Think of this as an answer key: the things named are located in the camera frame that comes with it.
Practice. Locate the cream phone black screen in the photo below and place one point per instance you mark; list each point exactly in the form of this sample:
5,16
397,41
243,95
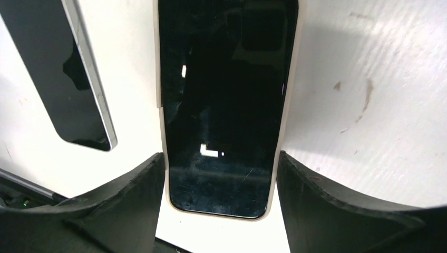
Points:
224,76

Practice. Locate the lavender phone black screen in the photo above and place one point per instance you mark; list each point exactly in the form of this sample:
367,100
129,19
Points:
51,39

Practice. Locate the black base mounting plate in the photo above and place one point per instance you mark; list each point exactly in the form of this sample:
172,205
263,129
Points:
19,193

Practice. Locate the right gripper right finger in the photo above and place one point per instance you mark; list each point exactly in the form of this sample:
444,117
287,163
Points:
321,215

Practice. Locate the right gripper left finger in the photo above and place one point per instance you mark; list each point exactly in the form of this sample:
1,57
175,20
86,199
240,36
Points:
119,216

